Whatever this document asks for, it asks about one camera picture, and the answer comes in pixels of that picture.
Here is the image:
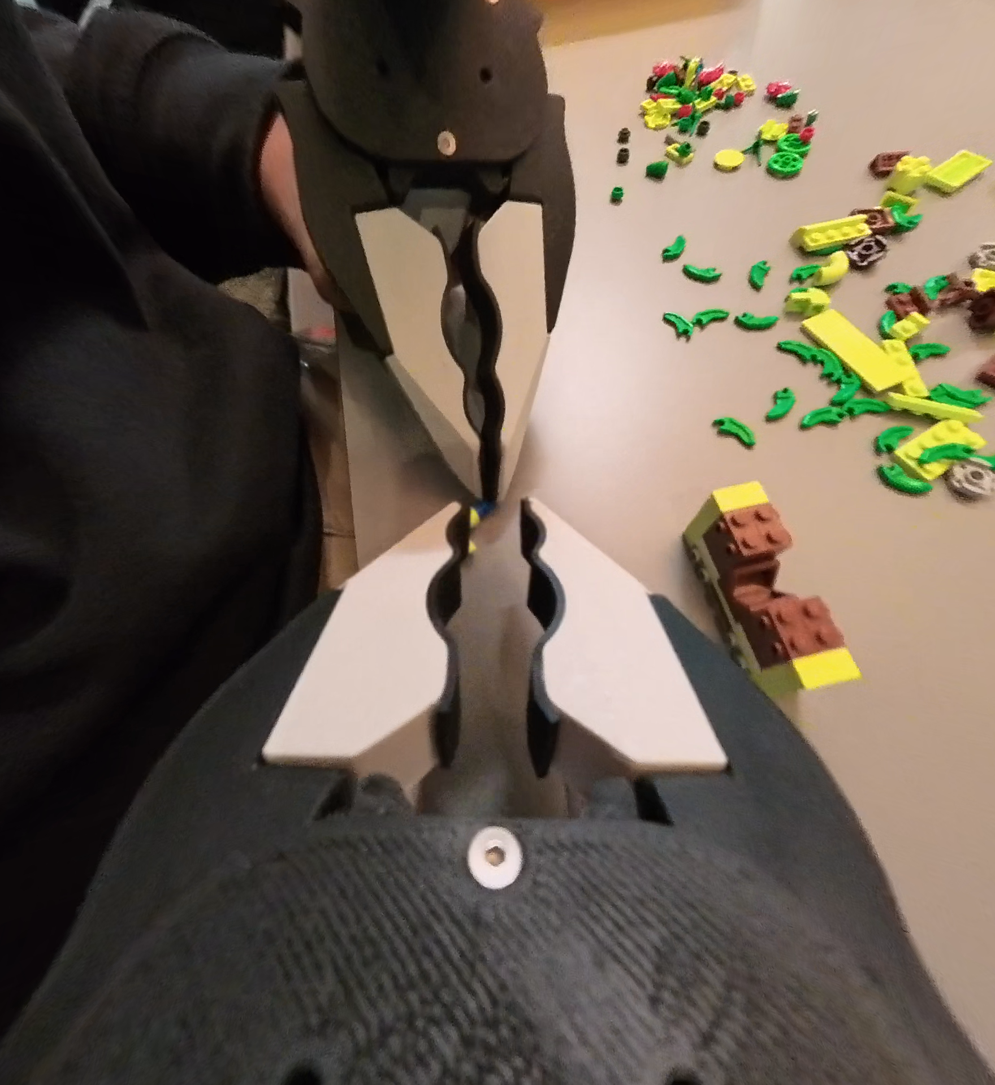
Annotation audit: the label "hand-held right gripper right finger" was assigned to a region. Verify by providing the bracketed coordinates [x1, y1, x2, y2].
[520, 497, 731, 778]

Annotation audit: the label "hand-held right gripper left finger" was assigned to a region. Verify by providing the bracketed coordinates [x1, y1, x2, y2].
[262, 500, 475, 774]

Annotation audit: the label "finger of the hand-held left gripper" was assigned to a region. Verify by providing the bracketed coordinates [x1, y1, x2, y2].
[353, 186, 500, 501]
[470, 195, 551, 503]

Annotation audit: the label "person's left forearm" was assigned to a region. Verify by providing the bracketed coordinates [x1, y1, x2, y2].
[73, 8, 312, 281]

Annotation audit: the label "pile of small flower pieces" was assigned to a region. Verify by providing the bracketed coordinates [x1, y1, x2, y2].
[608, 58, 823, 205]

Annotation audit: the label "brown brick assembly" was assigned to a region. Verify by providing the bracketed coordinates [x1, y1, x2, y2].
[682, 481, 862, 698]

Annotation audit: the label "person's left hand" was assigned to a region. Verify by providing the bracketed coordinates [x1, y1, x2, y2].
[260, 110, 354, 312]

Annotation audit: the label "scattered green leaf pieces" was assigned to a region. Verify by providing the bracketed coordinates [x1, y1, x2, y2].
[663, 203, 995, 497]

